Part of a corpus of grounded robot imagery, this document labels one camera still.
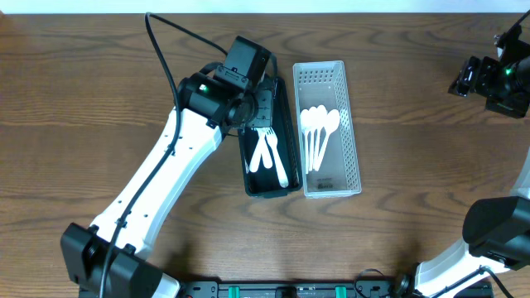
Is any white plastic fork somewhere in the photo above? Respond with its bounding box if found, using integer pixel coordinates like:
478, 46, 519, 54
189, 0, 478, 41
266, 127, 289, 188

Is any white plastic spoon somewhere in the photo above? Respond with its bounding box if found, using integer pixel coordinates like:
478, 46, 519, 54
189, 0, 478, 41
313, 109, 340, 171
257, 128, 273, 169
300, 109, 310, 174
312, 104, 327, 171

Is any mint green plastic fork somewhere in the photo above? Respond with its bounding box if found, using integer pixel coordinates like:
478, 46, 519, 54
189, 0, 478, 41
249, 143, 262, 173

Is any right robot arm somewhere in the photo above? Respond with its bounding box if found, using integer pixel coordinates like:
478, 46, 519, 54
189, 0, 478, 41
393, 22, 529, 297

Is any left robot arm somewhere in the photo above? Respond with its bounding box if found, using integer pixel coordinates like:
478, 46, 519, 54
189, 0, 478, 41
60, 36, 277, 297

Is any white plastic basket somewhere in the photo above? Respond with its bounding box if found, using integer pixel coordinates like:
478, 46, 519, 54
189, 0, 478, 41
292, 60, 362, 199

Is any black plastic basket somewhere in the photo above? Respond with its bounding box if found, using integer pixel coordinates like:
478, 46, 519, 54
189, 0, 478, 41
238, 77, 303, 199

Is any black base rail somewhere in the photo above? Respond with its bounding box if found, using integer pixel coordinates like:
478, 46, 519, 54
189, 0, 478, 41
176, 276, 393, 298

